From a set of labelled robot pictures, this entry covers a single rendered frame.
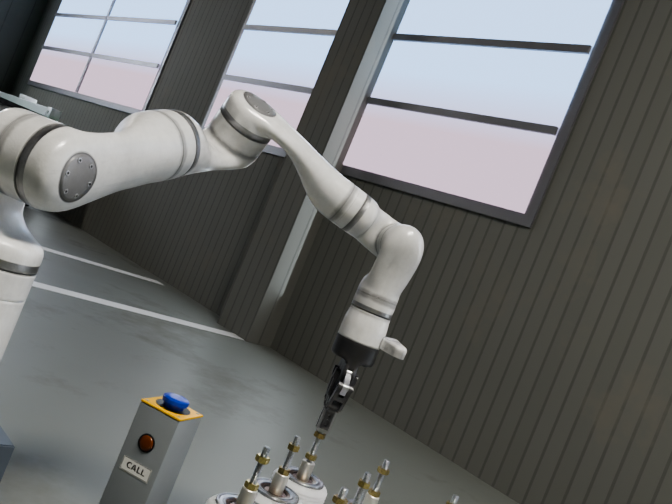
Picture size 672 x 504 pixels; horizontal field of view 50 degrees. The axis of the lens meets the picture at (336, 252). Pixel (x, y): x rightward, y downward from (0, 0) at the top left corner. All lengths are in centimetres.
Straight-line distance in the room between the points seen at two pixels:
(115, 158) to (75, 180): 7
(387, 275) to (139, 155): 47
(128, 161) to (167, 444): 42
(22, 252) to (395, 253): 58
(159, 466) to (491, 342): 219
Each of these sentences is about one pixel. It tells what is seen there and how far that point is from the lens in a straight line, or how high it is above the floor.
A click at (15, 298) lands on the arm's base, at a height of 45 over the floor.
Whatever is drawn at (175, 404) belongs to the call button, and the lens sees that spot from 109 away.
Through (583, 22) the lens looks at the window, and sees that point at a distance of 346.
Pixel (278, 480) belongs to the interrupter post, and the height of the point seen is 27.
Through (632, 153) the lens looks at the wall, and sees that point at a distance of 308.
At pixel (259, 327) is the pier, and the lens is 390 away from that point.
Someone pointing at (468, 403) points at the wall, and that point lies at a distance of 313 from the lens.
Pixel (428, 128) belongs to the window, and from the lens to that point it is 366.
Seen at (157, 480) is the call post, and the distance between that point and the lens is 110.
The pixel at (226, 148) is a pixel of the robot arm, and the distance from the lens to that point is 113.
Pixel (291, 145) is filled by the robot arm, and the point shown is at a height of 74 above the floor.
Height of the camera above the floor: 62
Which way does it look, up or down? level
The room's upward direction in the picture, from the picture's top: 22 degrees clockwise
